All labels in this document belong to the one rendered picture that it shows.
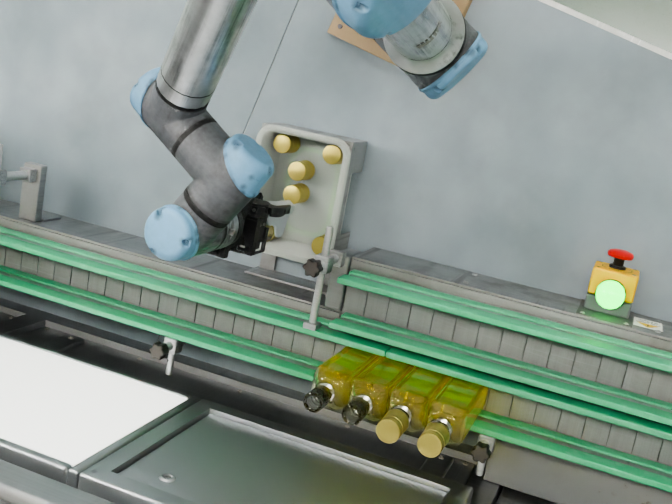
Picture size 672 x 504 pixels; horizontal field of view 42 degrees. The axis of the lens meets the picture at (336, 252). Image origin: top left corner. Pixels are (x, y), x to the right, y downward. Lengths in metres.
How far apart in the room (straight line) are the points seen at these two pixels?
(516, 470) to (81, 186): 1.00
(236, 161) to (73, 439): 0.47
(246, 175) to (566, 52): 0.60
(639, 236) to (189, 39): 0.79
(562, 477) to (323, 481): 0.39
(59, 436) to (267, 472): 0.30
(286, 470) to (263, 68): 0.73
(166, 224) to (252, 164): 0.14
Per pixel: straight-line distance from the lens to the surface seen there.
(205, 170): 1.18
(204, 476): 1.28
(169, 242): 1.19
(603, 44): 1.50
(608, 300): 1.42
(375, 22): 0.92
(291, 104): 1.62
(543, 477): 1.48
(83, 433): 1.36
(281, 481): 1.30
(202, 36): 1.10
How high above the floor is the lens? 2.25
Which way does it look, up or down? 69 degrees down
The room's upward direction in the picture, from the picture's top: 112 degrees counter-clockwise
